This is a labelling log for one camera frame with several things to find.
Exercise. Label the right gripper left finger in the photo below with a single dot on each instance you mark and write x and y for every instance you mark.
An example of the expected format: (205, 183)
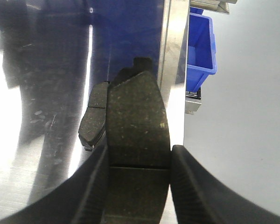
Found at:
(79, 200)

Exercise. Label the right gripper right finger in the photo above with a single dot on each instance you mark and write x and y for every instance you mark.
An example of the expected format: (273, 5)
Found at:
(200, 198)

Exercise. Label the brake pad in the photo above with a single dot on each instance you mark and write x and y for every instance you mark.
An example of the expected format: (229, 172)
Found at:
(92, 125)
(139, 147)

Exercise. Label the right blue plastic bin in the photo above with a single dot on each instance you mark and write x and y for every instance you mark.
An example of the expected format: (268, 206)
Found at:
(201, 59)

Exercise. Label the steel roller rack frame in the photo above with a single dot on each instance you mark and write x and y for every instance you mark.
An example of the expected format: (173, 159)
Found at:
(187, 52)

